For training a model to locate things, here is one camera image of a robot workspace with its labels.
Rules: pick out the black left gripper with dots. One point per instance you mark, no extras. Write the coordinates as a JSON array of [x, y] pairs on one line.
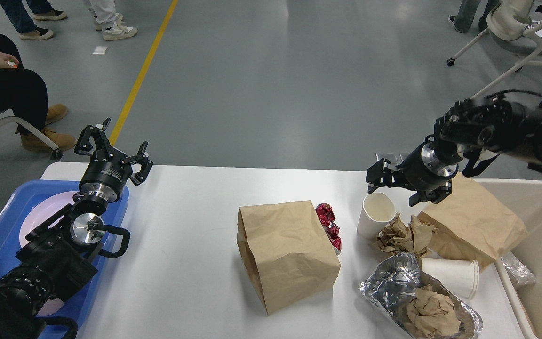
[[103, 177]]

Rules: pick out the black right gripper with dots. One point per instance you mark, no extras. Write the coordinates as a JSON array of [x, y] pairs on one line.
[[428, 170]]

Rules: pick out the white paper cup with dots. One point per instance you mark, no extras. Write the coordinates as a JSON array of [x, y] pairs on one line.
[[461, 277], [377, 210]]

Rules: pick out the brown paper ball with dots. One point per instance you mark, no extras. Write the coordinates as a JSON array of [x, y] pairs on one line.
[[415, 238]]

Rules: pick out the brown paper bag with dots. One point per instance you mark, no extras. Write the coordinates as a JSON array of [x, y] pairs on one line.
[[472, 224], [286, 252]]

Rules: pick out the pink plate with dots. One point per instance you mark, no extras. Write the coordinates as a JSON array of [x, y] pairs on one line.
[[42, 211]]

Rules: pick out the pink mug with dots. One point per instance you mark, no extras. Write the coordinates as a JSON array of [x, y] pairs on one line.
[[50, 307]]

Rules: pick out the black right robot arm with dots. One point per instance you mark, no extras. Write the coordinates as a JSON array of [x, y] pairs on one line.
[[476, 130]]

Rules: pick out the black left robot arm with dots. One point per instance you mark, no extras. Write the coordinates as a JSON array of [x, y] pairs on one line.
[[57, 261]]

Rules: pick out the red foil wrapper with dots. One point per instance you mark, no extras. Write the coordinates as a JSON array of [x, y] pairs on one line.
[[327, 219]]

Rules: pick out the paper scrap on floor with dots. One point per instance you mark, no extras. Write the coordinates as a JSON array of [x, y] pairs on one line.
[[100, 50]]

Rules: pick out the standing person white sneakers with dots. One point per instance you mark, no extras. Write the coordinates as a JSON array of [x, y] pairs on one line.
[[108, 21]]

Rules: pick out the crumpled brown paper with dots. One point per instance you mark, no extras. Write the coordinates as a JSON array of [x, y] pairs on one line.
[[431, 314]]

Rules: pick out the seated person in black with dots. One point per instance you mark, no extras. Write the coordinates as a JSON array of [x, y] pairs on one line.
[[25, 93]]

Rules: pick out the rubiks cube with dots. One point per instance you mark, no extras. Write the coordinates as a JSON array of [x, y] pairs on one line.
[[12, 64]]

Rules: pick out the brown paper bag on table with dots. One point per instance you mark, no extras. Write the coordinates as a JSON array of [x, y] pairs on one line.
[[286, 252]]

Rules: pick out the blue plastic tray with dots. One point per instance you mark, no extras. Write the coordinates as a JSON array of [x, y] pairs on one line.
[[23, 200]]

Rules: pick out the person in blue jeans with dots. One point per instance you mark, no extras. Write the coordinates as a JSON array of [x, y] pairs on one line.
[[24, 23]]

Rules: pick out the white office chair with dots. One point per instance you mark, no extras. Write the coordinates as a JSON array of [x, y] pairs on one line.
[[510, 26]]

